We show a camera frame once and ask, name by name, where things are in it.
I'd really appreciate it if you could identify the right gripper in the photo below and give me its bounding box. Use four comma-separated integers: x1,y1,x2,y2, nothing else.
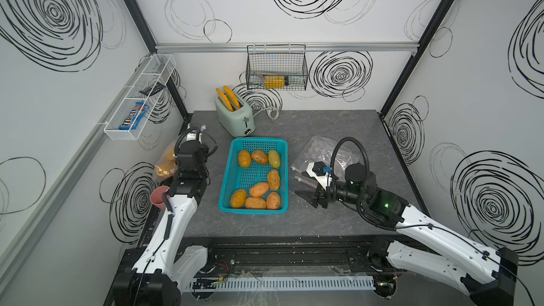
295,180,367,208

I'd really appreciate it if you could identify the clear zipper bag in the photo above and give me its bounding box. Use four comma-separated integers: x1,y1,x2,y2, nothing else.
154,142,178,179

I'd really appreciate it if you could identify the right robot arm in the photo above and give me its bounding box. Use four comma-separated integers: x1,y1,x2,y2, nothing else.
296,161,519,305

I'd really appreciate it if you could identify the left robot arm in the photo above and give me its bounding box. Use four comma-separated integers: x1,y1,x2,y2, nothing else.
112,136,209,305

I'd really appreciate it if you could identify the reddish potato lower right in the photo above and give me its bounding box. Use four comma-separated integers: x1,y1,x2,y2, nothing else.
266,192,281,210

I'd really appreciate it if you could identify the potato right edge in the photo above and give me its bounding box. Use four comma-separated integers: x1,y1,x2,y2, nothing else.
267,169,281,191

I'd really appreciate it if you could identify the pink cup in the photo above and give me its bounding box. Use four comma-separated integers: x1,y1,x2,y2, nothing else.
150,186,169,211

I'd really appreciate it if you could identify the potato left middle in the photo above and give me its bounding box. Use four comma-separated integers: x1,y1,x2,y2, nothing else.
249,182,270,198

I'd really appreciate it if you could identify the greenish potato top right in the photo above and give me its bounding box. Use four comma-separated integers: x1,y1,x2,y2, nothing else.
268,150,281,169

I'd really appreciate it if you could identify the potato bottom left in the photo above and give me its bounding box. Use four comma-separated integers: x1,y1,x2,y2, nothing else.
229,189,247,208

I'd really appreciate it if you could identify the mint green toaster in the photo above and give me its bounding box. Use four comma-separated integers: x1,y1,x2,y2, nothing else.
214,93,256,137

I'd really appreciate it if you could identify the potato bottom middle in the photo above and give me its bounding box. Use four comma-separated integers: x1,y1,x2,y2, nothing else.
251,150,269,165

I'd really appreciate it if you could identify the left toast slice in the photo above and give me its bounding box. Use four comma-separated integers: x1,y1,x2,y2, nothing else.
216,88,234,112

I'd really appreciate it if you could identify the toast slice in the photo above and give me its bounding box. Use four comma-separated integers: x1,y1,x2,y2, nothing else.
216,88,234,112
223,86,241,111

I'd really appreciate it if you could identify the blue candy packet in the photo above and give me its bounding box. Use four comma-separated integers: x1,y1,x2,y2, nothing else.
118,102,149,130

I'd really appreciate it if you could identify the right toast slice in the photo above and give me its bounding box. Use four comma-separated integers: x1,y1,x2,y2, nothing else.
223,86,241,111

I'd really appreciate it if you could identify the black remote control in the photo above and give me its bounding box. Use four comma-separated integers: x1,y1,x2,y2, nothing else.
139,82,165,97

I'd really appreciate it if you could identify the yellow bottle in basket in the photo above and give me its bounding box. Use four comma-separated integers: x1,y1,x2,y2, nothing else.
263,75,289,89

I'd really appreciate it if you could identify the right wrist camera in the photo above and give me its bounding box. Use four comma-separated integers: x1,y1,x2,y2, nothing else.
306,161,331,190

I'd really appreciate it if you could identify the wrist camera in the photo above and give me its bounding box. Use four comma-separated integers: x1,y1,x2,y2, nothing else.
184,125,206,143
306,161,331,190

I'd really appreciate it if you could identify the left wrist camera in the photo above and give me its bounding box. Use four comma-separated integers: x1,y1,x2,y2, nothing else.
184,125,206,143

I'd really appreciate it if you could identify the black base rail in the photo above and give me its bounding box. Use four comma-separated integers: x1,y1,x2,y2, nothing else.
127,236,426,273

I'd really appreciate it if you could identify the white wire wall shelf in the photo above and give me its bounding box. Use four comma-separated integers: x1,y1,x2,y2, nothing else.
103,54,176,141

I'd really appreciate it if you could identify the white toaster cable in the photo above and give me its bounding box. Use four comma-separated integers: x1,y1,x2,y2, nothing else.
254,106,281,120

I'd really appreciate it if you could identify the aluminium wall rail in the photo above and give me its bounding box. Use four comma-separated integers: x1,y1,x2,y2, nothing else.
156,42,419,53

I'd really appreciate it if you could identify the white slotted cable duct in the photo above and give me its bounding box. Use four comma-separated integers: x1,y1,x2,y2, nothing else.
184,276,375,293

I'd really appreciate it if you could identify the black wire wall basket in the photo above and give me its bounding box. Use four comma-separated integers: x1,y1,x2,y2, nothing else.
245,50,309,91

